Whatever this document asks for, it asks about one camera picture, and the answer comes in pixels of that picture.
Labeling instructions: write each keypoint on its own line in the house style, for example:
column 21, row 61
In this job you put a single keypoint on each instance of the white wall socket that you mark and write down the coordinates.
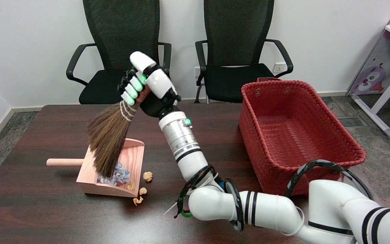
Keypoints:
column 278, row 67
column 197, row 71

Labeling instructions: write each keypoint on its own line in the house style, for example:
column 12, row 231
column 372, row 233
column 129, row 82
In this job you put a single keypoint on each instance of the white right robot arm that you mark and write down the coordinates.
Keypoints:
column 185, row 145

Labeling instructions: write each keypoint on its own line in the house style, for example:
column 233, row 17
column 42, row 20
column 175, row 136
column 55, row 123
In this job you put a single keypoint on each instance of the red woven basket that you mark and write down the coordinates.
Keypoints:
column 293, row 135

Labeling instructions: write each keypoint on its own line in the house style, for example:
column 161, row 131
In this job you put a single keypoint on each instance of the brown straw hand broom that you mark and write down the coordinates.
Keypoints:
column 108, row 139

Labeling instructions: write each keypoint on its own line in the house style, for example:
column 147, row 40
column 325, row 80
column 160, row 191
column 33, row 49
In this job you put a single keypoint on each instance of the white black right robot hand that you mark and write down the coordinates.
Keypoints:
column 157, row 84

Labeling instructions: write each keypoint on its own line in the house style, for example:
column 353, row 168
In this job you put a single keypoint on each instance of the black mesh office chair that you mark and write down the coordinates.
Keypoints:
column 239, row 34
column 124, row 34

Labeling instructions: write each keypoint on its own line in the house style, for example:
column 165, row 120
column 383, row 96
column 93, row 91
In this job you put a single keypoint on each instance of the floor vent grille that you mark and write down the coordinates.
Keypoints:
column 350, row 121

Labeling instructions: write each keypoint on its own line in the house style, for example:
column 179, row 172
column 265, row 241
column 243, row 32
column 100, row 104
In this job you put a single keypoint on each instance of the white desk frame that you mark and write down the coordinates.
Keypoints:
column 384, row 98

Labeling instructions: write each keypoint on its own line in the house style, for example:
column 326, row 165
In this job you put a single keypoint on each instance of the owl print side panel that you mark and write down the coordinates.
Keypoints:
column 374, row 74

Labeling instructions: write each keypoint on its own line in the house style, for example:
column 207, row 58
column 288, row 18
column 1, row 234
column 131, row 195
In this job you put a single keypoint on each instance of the wooden dustpan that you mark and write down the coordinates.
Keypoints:
column 64, row 162

